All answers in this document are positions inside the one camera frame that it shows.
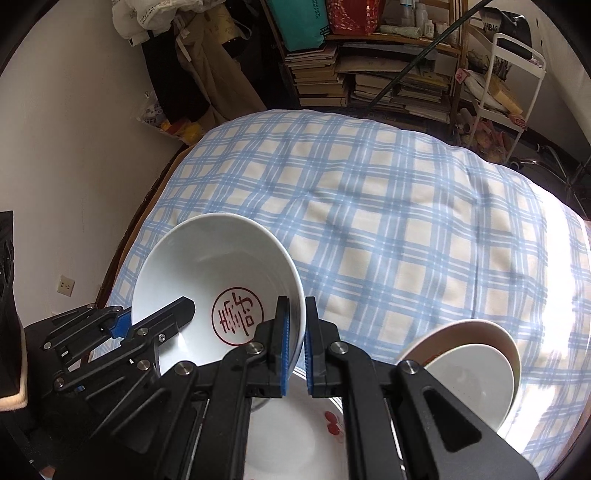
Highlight white wall socket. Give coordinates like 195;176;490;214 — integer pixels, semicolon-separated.
56;275;75;297

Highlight large white cherry plate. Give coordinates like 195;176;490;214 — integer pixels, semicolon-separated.
241;368;408;480

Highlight large plain white bowl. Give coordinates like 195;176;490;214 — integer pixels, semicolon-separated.
399;319;522;431

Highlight white metal utility cart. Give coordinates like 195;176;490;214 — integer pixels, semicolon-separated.
457;27;547;165

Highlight teal box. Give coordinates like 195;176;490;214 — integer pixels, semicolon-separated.
267;0;329;52

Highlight beige hanging coat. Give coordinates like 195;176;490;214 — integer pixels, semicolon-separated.
175;4;266;133

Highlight wooden bookshelf with books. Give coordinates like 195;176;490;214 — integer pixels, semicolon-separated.
263;1;468;125

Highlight small red patterned bowl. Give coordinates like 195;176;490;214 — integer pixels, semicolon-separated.
426;344;515;430

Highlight red patterned bag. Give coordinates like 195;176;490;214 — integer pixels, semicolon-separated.
325;0;385;36

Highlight large red patterned bowl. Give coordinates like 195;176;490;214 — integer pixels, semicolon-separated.
131;213;305;371

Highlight white plastic bag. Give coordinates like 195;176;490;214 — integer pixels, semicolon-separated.
111;0;223;46

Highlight blue plaid tablecloth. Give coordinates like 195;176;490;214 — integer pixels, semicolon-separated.
109;110;590;476

